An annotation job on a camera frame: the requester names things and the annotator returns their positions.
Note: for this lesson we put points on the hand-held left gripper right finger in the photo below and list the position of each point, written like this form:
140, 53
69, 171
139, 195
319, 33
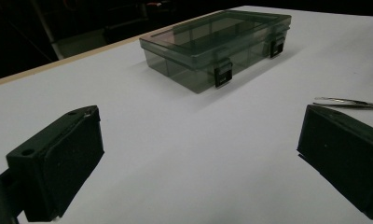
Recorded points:
346, 152

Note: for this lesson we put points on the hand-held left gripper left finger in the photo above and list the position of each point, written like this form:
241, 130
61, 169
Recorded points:
66, 161

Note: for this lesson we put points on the metal tweezers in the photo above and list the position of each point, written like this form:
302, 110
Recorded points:
355, 104

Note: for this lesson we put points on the transparent grey plastic organizer box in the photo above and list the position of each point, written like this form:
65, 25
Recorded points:
206, 40

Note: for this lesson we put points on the white metal desk leg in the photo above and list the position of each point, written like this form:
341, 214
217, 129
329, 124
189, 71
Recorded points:
48, 31

